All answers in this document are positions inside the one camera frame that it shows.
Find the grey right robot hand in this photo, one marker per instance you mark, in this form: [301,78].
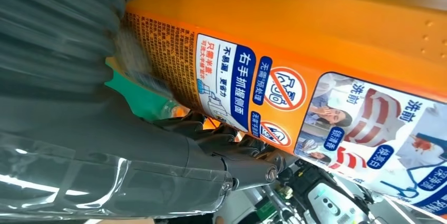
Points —
[104,152]

